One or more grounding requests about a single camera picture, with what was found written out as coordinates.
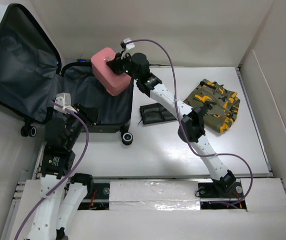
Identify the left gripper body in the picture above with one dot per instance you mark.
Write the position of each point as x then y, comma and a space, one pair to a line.
82, 112

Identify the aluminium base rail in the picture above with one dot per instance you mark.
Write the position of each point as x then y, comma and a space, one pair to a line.
112, 160

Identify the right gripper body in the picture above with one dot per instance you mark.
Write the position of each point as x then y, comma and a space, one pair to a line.
122, 65

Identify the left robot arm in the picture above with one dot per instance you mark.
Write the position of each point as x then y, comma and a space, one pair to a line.
62, 190

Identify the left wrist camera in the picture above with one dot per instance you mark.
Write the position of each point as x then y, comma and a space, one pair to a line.
62, 101

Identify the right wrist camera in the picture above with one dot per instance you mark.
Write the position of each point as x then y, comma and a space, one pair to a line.
127, 45

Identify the camouflage shorts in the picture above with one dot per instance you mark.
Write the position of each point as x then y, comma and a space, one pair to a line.
219, 105

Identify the pink toiletry case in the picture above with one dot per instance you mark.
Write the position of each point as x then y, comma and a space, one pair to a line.
114, 84

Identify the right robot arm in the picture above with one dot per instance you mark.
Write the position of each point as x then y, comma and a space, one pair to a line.
191, 124

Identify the black roll-up pouch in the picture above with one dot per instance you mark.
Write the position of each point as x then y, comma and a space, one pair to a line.
155, 113

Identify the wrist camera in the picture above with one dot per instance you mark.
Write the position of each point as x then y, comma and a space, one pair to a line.
62, 101
127, 45

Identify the black space-print suitcase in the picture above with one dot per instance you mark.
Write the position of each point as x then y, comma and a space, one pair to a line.
31, 75

